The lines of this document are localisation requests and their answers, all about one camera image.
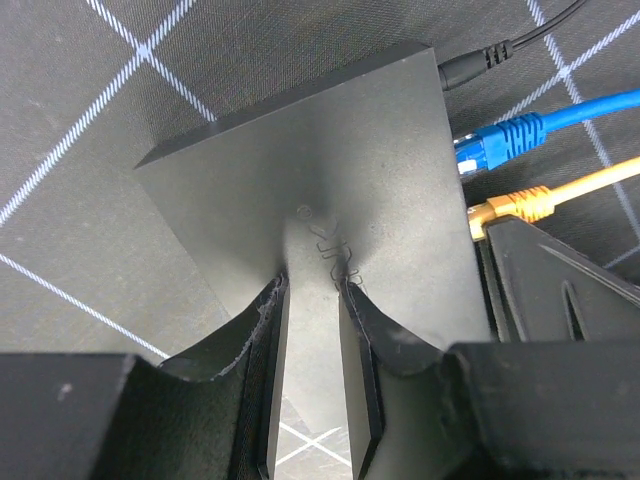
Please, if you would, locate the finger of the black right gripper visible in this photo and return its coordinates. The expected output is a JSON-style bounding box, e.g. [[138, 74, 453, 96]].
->
[[477, 216, 639, 342]]

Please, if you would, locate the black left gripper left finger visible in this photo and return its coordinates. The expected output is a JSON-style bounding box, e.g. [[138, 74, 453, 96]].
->
[[90, 272, 289, 479]]

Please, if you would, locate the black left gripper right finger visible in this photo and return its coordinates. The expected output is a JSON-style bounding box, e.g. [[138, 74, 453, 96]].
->
[[339, 282, 480, 479]]

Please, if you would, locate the yellow ethernet cable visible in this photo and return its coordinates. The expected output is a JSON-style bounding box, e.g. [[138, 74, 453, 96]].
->
[[467, 155, 640, 242]]

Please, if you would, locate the black network switch box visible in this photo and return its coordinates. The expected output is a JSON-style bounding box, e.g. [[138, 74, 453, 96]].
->
[[135, 42, 491, 431]]

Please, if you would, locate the black grid cutting mat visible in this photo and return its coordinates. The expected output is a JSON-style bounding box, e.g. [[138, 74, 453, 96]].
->
[[1, 1, 639, 479]]

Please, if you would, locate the blue ethernet cable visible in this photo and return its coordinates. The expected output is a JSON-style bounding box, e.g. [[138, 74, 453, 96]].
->
[[453, 88, 640, 176]]

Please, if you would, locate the thin black power cord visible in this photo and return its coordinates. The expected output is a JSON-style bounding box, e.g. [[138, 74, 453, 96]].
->
[[437, 0, 591, 92]]

